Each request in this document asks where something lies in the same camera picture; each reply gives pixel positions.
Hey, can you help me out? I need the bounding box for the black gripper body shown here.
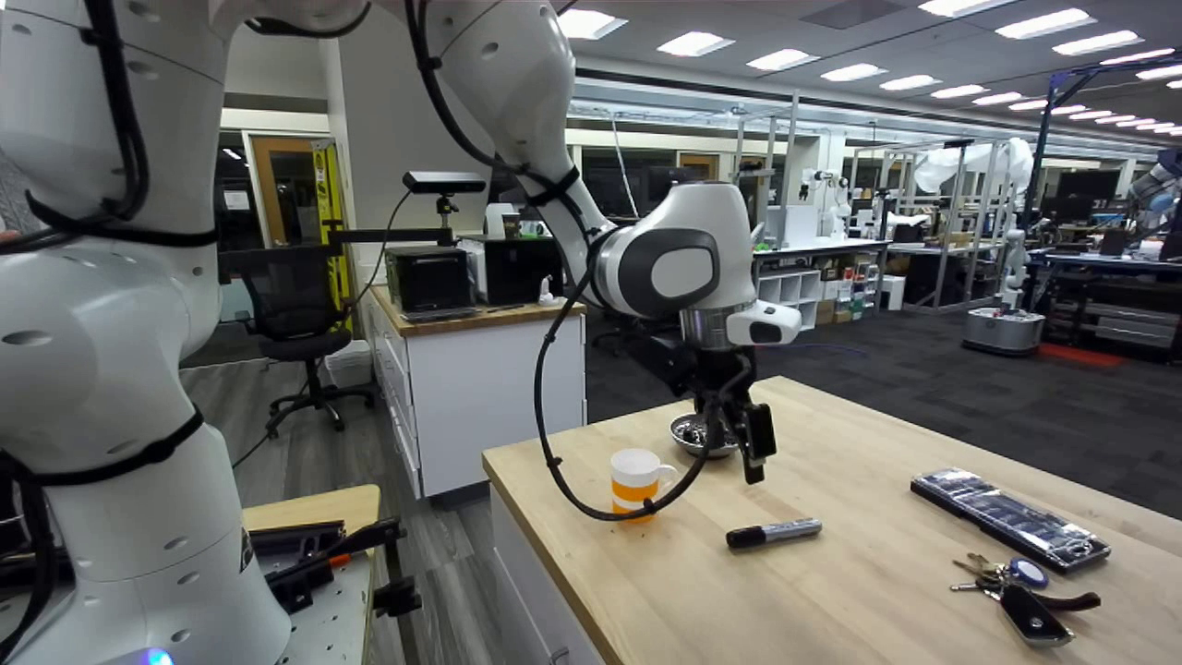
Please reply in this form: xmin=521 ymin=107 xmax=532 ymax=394
xmin=675 ymin=346 xmax=761 ymax=412

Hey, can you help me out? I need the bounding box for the black and grey marker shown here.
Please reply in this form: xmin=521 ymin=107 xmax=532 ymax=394
xmin=726 ymin=514 xmax=827 ymax=552

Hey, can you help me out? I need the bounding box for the white and orange cup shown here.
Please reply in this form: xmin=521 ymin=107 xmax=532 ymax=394
xmin=608 ymin=448 xmax=679 ymax=519

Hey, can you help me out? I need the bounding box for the round metal bowl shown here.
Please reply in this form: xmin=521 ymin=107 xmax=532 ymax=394
xmin=667 ymin=410 xmax=749 ymax=461

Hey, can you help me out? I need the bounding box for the white cabinet with wood top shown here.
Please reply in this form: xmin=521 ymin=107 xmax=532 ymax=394
xmin=364 ymin=289 xmax=592 ymax=501

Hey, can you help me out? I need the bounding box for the black box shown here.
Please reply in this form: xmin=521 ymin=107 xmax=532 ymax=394
xmin=481 ymin=233 xmax=571 ymax=309

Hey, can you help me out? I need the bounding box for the black flat keypad device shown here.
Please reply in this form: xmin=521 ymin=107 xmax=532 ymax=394
xmin=910 ymin=466 xmax=1117 ymax=577

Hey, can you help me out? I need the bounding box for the key bunch with black fob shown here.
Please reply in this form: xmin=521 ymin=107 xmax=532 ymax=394
xmin=946 ymin=551 xmax=1104 ymax=651

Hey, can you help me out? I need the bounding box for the ceiling light panel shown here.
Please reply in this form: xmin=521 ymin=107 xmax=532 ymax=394
xmin=656 ymin=28 xmax=740 ymax=61
xmin=553 ymin=6 xmax=633 ymax=43
xmin=1050 ymin=27 xmax=1144 ymax=59
xmin=993 ymin=4 xmax=1100 ymax=43
xmin=748 ymin=43 xmax=819 ymax=72

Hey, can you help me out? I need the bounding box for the red floor mat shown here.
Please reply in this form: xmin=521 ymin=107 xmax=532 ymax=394
xmin=1036 ymin=341 xmax=1126 ymax=373

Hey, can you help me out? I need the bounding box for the black clamp screw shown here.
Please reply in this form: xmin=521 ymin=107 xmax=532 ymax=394
xmin=370 ymin=539 xmax=427 ymax=621

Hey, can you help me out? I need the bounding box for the dark workbench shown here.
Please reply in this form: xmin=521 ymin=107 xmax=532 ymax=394
xmin=1041 ymin=249 xmax=1182 ymax=360

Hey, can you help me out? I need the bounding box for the black clamp with orange pad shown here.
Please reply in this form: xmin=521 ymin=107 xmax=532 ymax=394
xmin=249 ymin=515 xmax=408 ymax=618

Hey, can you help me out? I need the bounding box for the wood edged side table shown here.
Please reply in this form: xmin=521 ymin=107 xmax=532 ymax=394
xmin=238 ymin=480 xmax=409 ymax=665

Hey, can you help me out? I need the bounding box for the black office chair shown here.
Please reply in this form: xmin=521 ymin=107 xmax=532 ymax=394
xmin=234 ymin=238 xmax=382 ymax=438

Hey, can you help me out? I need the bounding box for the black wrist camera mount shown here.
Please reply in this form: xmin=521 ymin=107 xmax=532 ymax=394
xmin=609 ymin=315 xmax=705 ymax=397

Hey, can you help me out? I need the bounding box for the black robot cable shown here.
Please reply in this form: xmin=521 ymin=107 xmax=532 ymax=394
xmin=532 ymin=233 xmax=733 ymax=523

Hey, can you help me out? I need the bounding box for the white robot on pedestal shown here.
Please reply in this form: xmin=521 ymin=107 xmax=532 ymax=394
xmin=963 ymin=131 xmax=1050 ymax=359

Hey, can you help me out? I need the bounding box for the black stereo camera on stand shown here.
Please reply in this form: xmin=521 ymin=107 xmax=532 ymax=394
xmin=326 ymin=167 xmax=491 ymax=249

